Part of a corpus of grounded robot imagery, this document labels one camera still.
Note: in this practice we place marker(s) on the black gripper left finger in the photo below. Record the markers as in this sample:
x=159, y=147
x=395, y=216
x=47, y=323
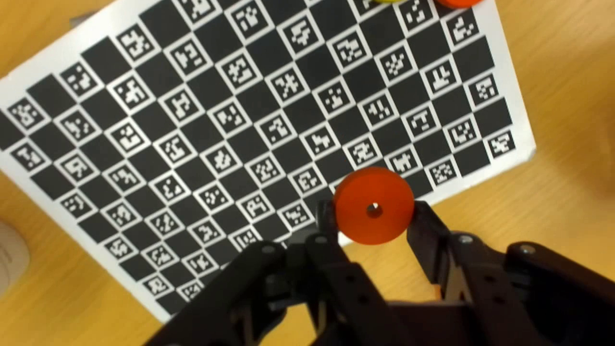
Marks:
x=328, y=218

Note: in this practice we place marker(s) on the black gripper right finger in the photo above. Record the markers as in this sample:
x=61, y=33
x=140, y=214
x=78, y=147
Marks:
x=463, y=270

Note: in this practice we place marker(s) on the black white marker board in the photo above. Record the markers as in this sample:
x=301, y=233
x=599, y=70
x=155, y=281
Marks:
x=257, y=127

